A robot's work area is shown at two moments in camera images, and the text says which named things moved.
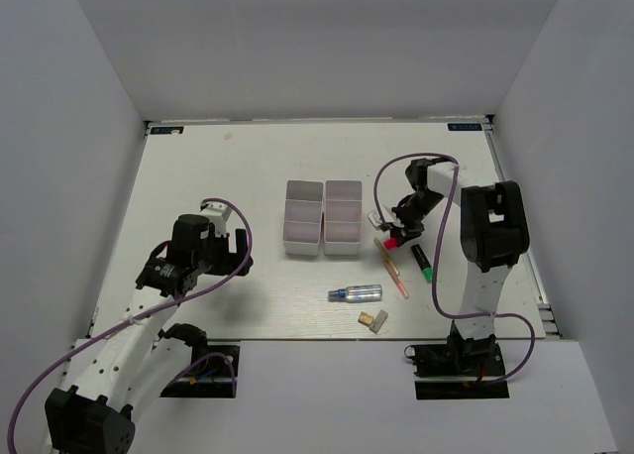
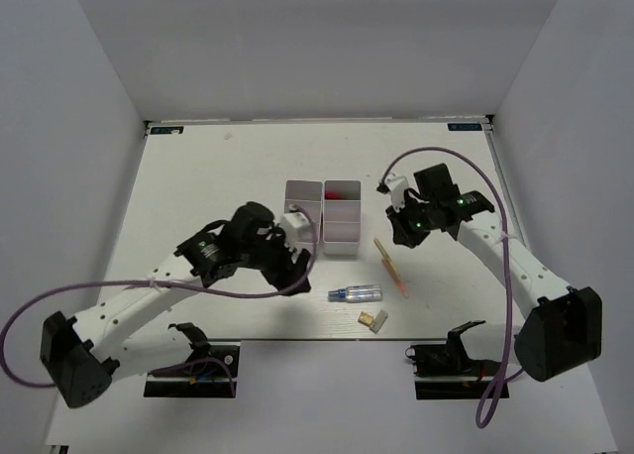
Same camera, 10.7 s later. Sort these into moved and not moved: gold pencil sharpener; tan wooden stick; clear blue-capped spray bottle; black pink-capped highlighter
Moved: black pink-capped highlighter
Not moved: gold pencil sharpener; tan wooden stick; clear blue-capped spray bottle
